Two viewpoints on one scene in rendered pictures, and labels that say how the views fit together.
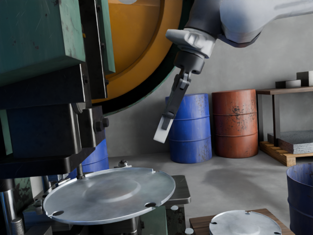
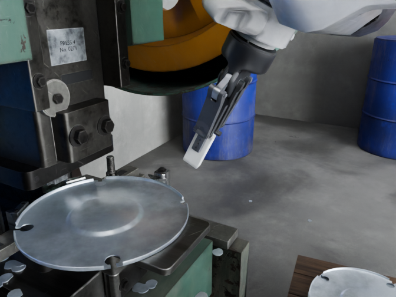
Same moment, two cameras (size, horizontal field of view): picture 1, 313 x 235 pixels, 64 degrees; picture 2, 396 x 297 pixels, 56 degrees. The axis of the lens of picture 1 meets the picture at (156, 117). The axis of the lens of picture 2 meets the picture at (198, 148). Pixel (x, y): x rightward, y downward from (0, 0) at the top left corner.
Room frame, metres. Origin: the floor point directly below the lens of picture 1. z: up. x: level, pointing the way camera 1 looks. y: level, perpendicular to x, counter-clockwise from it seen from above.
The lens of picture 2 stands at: (0.13, -0.28, 1.13)
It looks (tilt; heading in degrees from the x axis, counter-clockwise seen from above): 21 degrees down; 27
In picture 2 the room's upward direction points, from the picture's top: straight up
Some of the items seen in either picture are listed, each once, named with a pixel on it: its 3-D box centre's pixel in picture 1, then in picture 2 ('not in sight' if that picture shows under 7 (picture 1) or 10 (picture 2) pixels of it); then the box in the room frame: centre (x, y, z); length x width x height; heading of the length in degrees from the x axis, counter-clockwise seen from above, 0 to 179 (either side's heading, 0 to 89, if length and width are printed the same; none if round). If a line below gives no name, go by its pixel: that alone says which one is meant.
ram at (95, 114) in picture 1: (60, 80); (50, 62); (0.56, 0.20, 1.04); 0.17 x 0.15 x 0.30; 88
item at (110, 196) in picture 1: (112, 189); (105, 214); (0.55, 0.12, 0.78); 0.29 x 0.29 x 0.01
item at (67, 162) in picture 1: (51, 160); (46, 158); (0.56, 0.25, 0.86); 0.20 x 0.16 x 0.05; 178
